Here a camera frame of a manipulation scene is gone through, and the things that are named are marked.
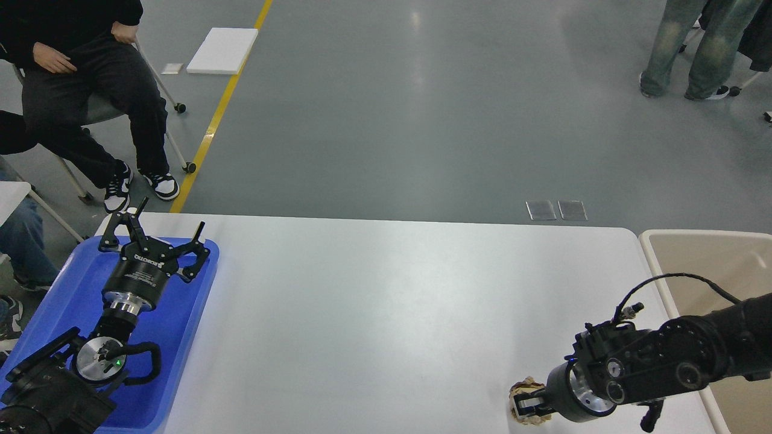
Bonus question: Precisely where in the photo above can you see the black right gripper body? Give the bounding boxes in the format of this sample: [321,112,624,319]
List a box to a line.
[542,362,617,423]

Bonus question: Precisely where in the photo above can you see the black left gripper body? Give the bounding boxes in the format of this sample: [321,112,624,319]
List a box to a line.
[103,237,195,312]

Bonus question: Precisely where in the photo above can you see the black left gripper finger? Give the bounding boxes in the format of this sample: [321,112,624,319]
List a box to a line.
[176,221,210,283]
[98,196,149,252]

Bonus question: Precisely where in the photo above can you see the brown paper ball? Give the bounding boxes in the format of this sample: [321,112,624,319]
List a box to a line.
[509,376,552,426]

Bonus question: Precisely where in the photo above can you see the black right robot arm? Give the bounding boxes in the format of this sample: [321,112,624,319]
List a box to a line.
[509,280,771,432]

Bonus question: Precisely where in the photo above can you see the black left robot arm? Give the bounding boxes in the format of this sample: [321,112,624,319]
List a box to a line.
[2,209,219,433]

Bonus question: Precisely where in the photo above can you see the blue plastic tray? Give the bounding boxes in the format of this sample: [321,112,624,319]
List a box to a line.
[2,237,220,433]

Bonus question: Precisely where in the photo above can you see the person in blue jeans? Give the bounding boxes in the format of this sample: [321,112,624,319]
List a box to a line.
[0,108,60,356]

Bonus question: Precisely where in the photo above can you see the grey rolling chair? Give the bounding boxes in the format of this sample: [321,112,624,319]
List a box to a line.
[12,36,197,204]

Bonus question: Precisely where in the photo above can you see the seated person in black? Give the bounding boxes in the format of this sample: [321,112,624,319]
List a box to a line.
[2,1,179,213]

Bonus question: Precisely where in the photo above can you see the small white floor card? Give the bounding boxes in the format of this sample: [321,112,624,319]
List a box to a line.
[160,63,184,75]

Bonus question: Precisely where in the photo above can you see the right clear floor plate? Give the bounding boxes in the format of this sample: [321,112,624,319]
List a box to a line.
[557,200,588,221]

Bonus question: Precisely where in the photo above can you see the clear floor plate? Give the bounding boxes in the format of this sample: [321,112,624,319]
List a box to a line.
[557,200,588,221]
[525,200,557,221]

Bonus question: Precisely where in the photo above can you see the left clear floor plate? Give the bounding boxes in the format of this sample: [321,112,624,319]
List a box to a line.
[525,200,557,221]

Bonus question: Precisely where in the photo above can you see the white foam board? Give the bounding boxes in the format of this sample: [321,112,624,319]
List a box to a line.
[186,27,259,75]

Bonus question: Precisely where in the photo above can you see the beige plastic bin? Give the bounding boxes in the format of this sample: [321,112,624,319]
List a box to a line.
[639,230,771,433]

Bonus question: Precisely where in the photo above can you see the standing person grey jeans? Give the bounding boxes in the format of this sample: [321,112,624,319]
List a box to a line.
[639,1,770,101]

